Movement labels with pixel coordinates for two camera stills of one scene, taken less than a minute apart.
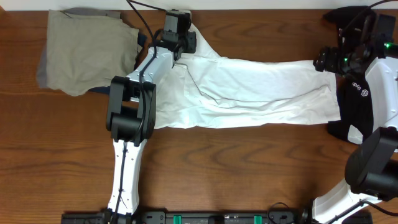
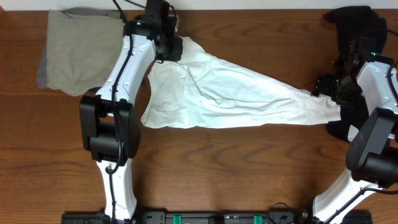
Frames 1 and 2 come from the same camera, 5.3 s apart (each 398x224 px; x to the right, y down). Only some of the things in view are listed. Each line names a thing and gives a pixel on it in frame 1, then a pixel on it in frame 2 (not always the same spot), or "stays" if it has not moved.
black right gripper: (326, 59) to (323, 85)
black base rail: (202, 217) stays
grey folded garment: (79, 12) stays
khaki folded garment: (86, 51) stays
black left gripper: (191, 38) to (176, 53)
